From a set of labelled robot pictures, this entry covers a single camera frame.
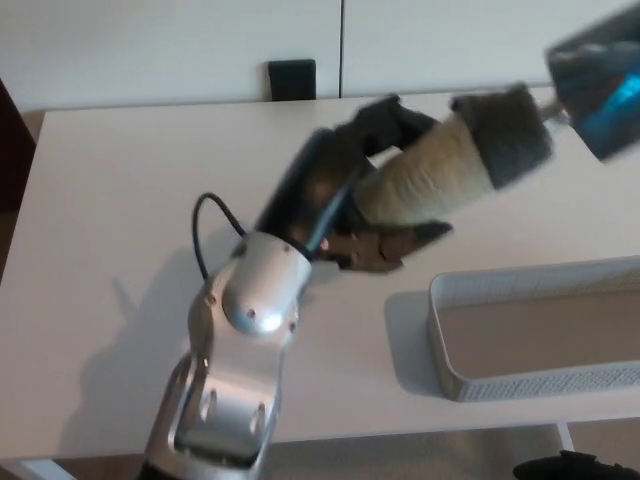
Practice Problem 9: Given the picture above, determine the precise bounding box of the white desk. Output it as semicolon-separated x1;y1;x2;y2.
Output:
0;83;640;480

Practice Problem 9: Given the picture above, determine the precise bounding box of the dark brown furniture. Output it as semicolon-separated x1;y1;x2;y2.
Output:
0;76;39;217

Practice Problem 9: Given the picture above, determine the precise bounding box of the metal shovel with handle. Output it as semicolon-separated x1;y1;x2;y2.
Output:
355;0;640;249

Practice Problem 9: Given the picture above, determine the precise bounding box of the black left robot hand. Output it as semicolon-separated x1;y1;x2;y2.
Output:
253;93;454;276

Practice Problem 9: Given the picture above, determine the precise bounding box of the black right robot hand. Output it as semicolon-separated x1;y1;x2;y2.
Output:
511;449;640;480

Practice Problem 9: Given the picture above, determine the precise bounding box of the black cabinet handle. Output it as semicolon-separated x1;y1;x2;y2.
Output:
266;58;318;102

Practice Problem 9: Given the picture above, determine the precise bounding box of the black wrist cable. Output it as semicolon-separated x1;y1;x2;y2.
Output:
191;192;247;279

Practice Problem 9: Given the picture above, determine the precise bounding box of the white cabinet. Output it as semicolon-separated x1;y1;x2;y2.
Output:
0;0;640;114

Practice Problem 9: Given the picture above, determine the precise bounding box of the grey perforated plastic container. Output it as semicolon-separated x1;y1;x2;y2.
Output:
426;255;640;403

